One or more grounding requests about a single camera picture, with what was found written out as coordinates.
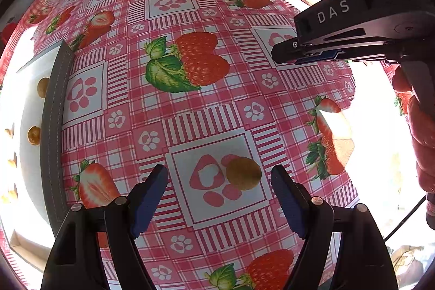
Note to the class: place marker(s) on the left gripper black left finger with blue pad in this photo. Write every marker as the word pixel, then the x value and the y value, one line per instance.
pixel 75 261

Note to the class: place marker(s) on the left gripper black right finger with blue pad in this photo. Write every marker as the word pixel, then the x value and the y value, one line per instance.
pixel 363 260

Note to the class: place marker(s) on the dark yellow tomato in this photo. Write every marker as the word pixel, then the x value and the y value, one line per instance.
pixel 34 135

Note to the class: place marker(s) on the green-brown tomato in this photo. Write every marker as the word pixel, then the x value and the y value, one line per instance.
pixel 243 173

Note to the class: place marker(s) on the person's right hand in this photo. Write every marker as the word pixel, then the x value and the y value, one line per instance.
pixel 422 132

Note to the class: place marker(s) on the white shallow tray box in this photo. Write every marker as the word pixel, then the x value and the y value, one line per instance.
pixel 24 217

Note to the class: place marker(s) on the large yellow-green tomato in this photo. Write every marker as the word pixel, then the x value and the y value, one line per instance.
pixel 42 86

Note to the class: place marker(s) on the pink strawberry checkered tablecloth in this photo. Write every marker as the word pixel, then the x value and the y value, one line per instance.
pixel 191 84

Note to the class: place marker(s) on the red plastic chair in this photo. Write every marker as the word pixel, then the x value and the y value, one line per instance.
pixel 7 32

